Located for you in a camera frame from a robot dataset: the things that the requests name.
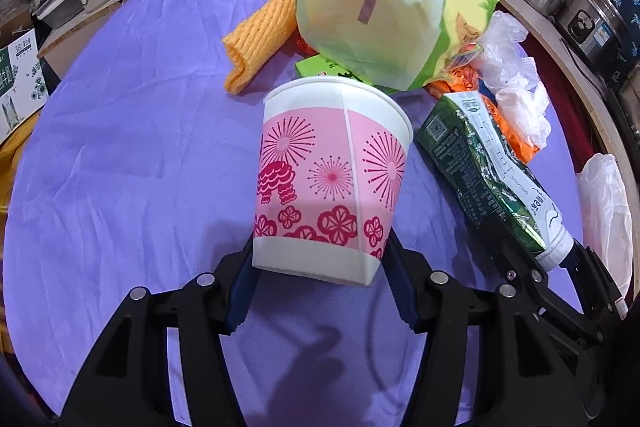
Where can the purple tablecloth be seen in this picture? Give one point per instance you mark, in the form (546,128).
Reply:
(140,167)

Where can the dark green snack packet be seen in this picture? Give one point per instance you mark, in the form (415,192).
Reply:
(475,157)

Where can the pink floral paper cup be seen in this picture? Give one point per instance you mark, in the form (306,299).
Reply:
(325,167)

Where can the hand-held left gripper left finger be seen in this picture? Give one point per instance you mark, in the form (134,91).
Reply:
(241,294)

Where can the crumpled white plastic bag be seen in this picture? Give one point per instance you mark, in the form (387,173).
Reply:
(502,47)
(525,112)

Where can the printed cardboard box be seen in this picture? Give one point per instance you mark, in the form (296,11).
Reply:
(17,87)

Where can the steel rice cooker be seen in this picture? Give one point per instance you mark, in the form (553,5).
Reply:
(592,27)

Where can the orange snack wrapper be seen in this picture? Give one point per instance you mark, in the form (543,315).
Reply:
(520,132)

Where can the dark red curtain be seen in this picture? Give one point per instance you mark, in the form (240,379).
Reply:
(565,107)

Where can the trash bin with white liner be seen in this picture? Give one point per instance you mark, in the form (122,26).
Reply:
(605,217)

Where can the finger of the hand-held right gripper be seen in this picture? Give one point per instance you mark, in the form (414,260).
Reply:
(515,264)
(595,282)

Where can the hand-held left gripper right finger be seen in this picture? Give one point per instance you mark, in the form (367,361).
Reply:
(402,289)

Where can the orange foam fruit net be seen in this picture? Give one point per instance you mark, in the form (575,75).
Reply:
(260,37)

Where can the small green box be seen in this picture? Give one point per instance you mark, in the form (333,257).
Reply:
(320,67)

